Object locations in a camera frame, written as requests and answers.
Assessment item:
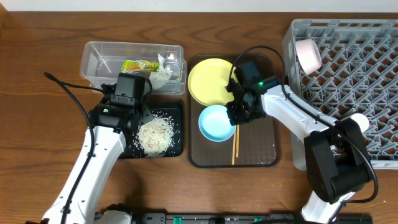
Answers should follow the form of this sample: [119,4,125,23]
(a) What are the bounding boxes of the rice food waste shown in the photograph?
[129,110,181,157]

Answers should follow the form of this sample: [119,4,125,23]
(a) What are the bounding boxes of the yellow plate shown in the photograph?
[188,58,234,106]

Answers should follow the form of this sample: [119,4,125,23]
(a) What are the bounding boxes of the white tissue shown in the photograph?
[149,54,172,90]

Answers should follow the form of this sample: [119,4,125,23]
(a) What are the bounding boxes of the light blue bowl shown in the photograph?
[198,105,236,142]

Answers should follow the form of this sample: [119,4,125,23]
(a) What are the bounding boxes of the green snack wrapper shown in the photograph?
[121,60,160,73]

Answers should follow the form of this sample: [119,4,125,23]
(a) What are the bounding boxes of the pink bowl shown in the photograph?
[295,39,322,75]

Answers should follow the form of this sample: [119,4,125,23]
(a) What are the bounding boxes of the pale green cup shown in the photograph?
[350,113,369,133]

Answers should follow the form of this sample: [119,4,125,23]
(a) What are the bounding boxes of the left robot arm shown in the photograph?
[41,83,150,223]

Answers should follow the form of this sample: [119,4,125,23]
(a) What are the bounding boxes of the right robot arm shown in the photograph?
[226,78,378,223]

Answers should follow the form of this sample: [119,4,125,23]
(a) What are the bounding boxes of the grey dishwasher rack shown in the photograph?
[282,19,397,170]

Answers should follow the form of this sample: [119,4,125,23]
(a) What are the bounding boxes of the black tray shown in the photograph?
[119,101,184,159]

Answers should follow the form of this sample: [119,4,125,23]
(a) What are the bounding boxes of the wooden chopstick right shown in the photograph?
[235,125,240,158]

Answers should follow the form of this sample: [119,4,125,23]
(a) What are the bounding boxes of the wooden chopstick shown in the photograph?
[231,131,236,165]
[235,125,240,158]

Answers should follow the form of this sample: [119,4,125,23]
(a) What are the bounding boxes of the brown serving tray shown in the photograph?
[187,53,282,169]

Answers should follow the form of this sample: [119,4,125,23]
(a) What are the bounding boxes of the clear plastic bin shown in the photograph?
[80,41,187,95]

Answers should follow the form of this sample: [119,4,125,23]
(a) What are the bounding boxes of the wooden chopstick left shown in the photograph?
[231,131,236,165]

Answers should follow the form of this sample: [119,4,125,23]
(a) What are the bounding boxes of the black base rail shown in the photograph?
[93,203,374,224]

